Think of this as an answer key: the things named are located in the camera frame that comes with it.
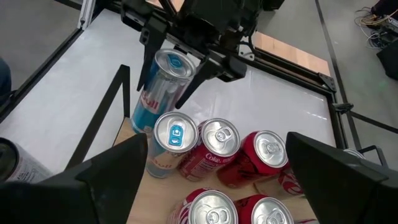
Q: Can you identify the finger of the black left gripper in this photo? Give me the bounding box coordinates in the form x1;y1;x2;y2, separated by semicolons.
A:
175;57;223;110
137;18;169;91

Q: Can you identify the blue silver Red Bull can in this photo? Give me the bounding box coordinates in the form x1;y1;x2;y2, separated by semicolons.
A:
130;48;197;136
145;111;200;179

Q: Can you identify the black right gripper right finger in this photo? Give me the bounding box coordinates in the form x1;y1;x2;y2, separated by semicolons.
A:
285;131;398;224

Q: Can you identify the black aluminium table frame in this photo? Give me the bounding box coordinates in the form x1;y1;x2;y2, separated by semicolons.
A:
0;0;398;170

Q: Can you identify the black can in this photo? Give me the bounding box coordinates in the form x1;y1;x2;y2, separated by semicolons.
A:
0;136;53;184

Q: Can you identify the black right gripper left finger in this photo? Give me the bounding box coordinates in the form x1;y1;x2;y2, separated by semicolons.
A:
0;133;149;224

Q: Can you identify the red Coca-Cola can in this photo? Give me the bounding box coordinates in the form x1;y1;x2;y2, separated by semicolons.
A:
167;187;239;224
177;117;241;183

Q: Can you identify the silver camera mount bar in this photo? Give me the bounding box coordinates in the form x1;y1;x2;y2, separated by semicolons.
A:
76;0;98;29

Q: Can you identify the red Coke Zero can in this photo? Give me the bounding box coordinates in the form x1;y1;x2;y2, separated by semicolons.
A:
233;194;295;224
216;129;289;189

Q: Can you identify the wooden tray board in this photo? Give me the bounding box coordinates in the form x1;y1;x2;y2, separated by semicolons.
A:
67;63;389;224

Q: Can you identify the silver Diet Coke can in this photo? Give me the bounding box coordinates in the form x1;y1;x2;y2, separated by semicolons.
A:
278;169;305;196

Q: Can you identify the tangled cable bundle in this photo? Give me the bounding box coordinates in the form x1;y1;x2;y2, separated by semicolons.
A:
354;6;398;50

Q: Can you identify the black bag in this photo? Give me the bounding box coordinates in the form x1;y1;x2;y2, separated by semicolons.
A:
376;40;398;81

